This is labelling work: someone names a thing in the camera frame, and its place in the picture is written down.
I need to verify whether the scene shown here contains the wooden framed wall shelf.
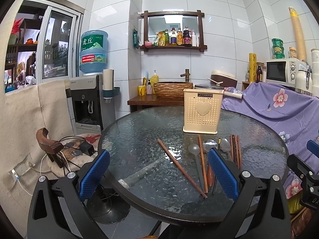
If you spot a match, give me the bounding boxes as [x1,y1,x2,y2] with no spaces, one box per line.
[141,10,207,52]

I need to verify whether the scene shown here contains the dark soy sauce bottle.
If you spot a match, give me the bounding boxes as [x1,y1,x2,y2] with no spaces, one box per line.
[183,26,192,46]

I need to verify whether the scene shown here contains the translucent plastic ladle spoon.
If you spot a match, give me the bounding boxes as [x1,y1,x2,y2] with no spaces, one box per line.
[188,144,204,190]

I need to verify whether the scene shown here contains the wooden sink counter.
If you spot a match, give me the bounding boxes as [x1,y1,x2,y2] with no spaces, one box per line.
[127,94,184,113]

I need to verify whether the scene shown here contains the brown wooden chopstick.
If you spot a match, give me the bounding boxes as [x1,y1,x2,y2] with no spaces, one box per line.
[198,134,208,194]
[230,134,237,166]
[157,139,208,199]
[235,135,242,170]

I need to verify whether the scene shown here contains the water dispenser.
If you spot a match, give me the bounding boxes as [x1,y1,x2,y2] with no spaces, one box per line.
[70,74,116,134]

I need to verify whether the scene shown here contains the tall beige rolled mat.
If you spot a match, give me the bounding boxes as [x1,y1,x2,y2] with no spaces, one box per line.
[289,7,307,61]

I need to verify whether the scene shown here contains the wooden stool with cables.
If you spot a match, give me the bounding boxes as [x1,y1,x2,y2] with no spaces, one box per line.
[36,128,101,178]

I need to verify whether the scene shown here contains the black gold-tipped chopstick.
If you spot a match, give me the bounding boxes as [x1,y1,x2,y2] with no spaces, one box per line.
[212,138,221,195]

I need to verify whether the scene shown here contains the round glass table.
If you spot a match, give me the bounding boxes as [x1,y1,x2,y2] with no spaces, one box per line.
[97,105,290,226]

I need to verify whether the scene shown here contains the purple floral cloth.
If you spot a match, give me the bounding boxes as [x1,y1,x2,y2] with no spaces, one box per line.
[218,83,318,198]

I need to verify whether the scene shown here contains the white pan with glass lid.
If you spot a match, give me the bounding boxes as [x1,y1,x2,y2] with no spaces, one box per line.
[194,84,224,91]

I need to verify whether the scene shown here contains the blue water jug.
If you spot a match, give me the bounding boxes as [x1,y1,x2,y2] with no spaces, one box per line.
[79,30,108,74]

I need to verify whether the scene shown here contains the yellow foil roll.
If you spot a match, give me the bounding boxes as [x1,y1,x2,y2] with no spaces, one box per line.
[249,53,257,82]

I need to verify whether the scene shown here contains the brass faucet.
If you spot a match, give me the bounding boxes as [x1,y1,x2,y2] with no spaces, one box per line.
[180,69,190,83]

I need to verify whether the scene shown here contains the green stacked bowls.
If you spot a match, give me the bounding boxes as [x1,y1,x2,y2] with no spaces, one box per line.
[271,38,285,59]

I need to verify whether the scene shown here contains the woven basin sink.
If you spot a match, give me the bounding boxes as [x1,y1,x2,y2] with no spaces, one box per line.
[153,81,194,98]

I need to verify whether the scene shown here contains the white microwave oven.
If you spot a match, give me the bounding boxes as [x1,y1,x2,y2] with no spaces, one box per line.
[266,58,307,88]

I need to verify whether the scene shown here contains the sliding window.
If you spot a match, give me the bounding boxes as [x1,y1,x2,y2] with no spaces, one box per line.
[4,0,83,93]

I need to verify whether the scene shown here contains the beige perforated utensil holder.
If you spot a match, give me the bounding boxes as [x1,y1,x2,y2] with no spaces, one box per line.
[183,88,224,134]

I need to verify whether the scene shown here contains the yellow soap bottle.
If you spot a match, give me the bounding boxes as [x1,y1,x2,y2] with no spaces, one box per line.
[150,70,159,87]

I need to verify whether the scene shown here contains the white electric kettle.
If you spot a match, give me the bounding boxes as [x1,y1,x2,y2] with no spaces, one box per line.
[295,65,312,96]

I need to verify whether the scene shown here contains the brown white rice cooker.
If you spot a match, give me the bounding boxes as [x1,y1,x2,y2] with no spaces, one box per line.
[210,70,237,88]

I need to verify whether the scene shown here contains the paper cup stack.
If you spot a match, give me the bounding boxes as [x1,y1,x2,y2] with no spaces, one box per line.
[103,69,114,91]

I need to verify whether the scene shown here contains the yellow mug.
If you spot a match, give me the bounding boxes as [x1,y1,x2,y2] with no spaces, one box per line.
[138,85,147,96]

